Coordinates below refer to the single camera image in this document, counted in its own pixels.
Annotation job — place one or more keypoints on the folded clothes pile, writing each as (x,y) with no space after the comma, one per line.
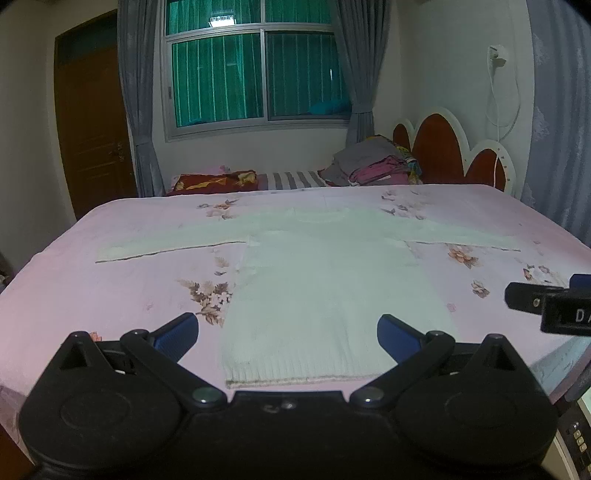
(374,161)

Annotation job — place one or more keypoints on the right grey curtain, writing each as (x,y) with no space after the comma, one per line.
(361,33)

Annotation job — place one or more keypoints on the grey curtain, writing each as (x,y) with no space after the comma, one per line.
(361,33)
(136,29)

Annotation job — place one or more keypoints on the white appliance with buttons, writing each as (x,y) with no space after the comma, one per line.
(569,454)

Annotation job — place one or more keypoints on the pink floral bed sheet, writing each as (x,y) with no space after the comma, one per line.
(67,288)

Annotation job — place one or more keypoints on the red and white headboard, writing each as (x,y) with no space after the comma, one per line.
(440,145)

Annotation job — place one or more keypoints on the left grey curtain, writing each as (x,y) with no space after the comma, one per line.
(136,29)

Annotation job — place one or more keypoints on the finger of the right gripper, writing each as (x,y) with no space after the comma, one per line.
(531,298)
(580,281)

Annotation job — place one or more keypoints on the window with green bars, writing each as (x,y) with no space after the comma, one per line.
(230,65)

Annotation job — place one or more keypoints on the blue patterned wall curtain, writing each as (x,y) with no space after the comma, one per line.
(557,182)

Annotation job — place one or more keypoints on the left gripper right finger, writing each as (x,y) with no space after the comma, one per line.
(418,356)

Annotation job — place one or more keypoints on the white wall charger plug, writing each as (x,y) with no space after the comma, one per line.
(498,55)

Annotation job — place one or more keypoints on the red patterned pillow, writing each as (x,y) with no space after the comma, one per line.
(231,182)

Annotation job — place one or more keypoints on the white knit sweater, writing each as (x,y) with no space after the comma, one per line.
(312,286)

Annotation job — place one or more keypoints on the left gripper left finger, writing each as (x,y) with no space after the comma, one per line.
(158,353)

